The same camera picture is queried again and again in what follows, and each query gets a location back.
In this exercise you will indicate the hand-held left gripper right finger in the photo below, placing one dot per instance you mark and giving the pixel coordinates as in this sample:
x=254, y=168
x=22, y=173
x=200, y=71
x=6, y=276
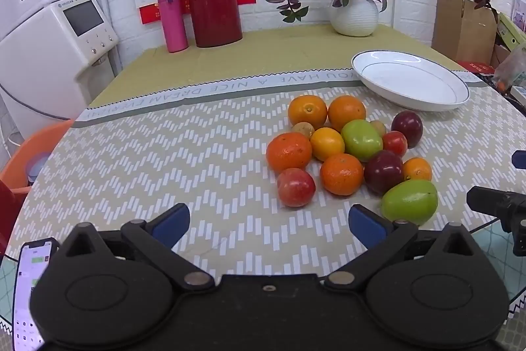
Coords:
x=365, y=225

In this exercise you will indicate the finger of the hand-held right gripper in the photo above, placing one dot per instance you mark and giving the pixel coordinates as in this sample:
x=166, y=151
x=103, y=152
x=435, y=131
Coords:
x=520, y=160
x=485, y=201

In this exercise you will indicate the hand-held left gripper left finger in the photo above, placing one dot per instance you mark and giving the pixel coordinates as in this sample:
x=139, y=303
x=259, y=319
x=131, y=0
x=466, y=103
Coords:
x=172, y=221

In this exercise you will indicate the green jujube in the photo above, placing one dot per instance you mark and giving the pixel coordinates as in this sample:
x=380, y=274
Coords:
x=409, y=201

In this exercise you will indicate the dark red plum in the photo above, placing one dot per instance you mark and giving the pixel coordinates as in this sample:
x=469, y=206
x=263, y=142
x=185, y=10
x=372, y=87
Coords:
x=407, y=128
x=383, y=172

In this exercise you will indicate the small orange mandarin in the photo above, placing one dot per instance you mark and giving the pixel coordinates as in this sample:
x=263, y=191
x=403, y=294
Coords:
x=417, y=169

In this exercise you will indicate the red yellow apple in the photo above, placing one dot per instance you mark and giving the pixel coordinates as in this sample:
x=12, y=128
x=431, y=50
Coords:
x=296, y=187
x=395, y=144

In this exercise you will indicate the green apple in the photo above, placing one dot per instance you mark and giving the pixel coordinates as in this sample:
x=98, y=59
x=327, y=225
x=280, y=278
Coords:
x=361, y=139

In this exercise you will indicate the yellow orange citrus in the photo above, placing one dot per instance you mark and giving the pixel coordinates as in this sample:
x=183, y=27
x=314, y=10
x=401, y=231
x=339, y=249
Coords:
x=327, y=143

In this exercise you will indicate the small brown longan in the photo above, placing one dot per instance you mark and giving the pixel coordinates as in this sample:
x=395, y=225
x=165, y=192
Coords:
x=378, y=127

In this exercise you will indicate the deep orange tangerine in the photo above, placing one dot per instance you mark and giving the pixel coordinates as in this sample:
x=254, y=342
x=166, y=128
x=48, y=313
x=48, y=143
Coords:
x=289, y=151

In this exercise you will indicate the large round orange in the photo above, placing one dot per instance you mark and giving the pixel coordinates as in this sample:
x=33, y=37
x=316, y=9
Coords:
x=346, y=112

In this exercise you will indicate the brown kiwi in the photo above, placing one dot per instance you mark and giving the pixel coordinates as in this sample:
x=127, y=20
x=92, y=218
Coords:
x=303, y=129

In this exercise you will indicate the navel orange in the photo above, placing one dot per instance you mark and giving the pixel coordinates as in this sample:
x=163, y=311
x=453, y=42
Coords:
x=307, y=111

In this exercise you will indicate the white plate with dark rim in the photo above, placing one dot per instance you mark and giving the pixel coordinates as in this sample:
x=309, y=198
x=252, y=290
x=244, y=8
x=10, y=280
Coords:
x=411, y=79

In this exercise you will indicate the teal checked cloth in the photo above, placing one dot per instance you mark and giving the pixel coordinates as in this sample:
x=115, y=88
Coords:
x=499, y=252

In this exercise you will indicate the clear plastic bag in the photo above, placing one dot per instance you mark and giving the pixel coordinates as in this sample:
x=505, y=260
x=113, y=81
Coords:
x=511, y=67

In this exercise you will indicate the red packet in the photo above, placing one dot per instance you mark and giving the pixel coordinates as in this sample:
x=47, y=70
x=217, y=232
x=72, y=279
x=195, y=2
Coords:
x=476, y=67

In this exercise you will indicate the green box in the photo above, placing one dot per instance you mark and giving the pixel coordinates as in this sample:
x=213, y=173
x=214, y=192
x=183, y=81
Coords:
x=511, y=30

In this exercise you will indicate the cardboard box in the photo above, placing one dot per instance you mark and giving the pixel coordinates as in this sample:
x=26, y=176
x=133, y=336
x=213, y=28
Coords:
x=460, y=30

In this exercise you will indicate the smartphone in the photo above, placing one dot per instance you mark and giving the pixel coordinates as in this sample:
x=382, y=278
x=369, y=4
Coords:
x=28, y=293

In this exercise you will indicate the red pitcher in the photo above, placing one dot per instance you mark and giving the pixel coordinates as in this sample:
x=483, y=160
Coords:
x=10, y=211

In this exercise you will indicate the orange plastic stool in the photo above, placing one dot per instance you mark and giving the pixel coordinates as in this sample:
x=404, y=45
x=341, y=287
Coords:
x=24, y=145

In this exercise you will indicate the pink thermos bottle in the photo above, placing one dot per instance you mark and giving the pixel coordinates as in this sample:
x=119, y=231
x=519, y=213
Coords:
x=172, y=18

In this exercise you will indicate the white water dispenser with screen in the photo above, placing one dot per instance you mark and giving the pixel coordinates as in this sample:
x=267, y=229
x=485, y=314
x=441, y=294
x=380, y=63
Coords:
x=49, y=59

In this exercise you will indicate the purple plant in white pot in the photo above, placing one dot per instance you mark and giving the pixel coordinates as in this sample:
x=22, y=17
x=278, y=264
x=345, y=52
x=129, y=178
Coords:
x=353, y=16

